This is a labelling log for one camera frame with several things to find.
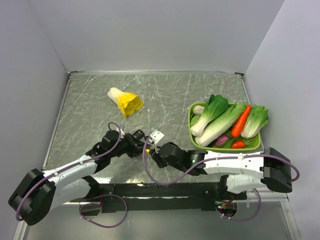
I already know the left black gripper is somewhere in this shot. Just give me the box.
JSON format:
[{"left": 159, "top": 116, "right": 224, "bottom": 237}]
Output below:
[{"left": 109, "top": 132, "right": 151, "bottom": 158}]

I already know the black remote control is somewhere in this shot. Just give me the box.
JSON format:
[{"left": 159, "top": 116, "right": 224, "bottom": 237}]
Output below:
[{"left": 132, "top": 129, "right": 145, "bottom": 140}]

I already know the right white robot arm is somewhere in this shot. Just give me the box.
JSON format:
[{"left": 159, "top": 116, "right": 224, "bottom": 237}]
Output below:
[{"left": 146, "top": 142, "right": 293, "bottom": 199}]

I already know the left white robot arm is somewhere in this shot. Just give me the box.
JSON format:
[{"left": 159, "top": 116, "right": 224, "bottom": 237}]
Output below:
[{"left": 8, "top": 130, "right": 145, "bottom": 226}]

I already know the yellow toy cabbage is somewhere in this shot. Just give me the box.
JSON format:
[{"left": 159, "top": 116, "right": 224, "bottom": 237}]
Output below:
[{"left": 107, "top": 87, "right": 144, "bottom": 118}]

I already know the purple toy eggplant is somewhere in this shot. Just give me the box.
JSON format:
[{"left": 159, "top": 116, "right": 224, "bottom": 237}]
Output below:
[{"left": 214, "top": 134, "right": 229, "bottom": 147}]

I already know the green plastic tray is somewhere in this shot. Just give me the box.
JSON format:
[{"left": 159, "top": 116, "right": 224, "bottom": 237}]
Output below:
[{"left": 187, "top": 102, "right": 261, "bottom": 153}]

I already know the light green napa cabbage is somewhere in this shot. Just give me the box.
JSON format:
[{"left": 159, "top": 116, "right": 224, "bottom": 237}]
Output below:
[{"left": 194, "top": 103, "right": 249, "bottom": 147}]

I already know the dark green bok choy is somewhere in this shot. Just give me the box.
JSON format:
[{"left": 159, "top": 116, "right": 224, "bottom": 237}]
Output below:
[{"left": 190, "top": 94, "right": 229, "bottom": 137}]

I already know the small red toy pepper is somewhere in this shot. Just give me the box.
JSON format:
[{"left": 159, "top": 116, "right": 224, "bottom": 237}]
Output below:
[{"left": 231, "top": 140, "right": 246, "bottom": 149}]

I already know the orange toy carrot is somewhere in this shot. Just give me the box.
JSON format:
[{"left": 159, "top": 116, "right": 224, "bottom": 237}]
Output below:
[{"left": 230, "top": 104, "right": 252, "bottom": 138}]

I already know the green lettuce toy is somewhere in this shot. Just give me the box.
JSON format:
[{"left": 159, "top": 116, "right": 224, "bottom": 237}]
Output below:
[{"left": 240, "top": 105, "right": 269, "bottom": 139}]

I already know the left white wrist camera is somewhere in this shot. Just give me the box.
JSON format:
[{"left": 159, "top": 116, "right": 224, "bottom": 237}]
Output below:
[{"left": 116, "top": 124, "right": 125, "bottom": 137}]

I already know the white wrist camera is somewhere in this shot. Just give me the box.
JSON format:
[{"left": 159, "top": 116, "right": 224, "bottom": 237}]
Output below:
[
  {"left": 148, "top": 130, "right": 166, "bottom": 153},
  {"left": 116, "top": 124, "right": 125, "bottom": 137}
]

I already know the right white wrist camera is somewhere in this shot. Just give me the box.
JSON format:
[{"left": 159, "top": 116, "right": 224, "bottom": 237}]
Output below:
[{"left": 148, "top": 130, "right": 166, "bottom": 153}]

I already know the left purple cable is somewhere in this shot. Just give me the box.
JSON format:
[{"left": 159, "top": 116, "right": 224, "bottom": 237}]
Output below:
[{"left": 15, "top": 121, "right": 123, "bottom": 222}]

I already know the purple cable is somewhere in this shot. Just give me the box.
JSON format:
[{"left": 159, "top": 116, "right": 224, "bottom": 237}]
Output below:
[
  {"left": 141, "top": 136, "right": 301, "bottom": 186},
  {"left": 15, "top": 121, "right": 123, "bottom": 222}
]

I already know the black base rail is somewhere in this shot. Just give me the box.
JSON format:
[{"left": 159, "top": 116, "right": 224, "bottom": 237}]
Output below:
[{"left": 68, "top": 181, "right": 247, "bottom": 214}]

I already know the aluminium frame rail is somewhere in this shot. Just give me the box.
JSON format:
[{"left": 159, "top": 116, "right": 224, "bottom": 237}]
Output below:
[{"left": 23, "top": 182, "right": 290, "bottom": 206}]

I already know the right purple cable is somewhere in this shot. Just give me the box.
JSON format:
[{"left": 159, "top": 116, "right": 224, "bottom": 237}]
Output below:
[{"left": 141, "top": 136, "right": 301, "bottom": 186}]

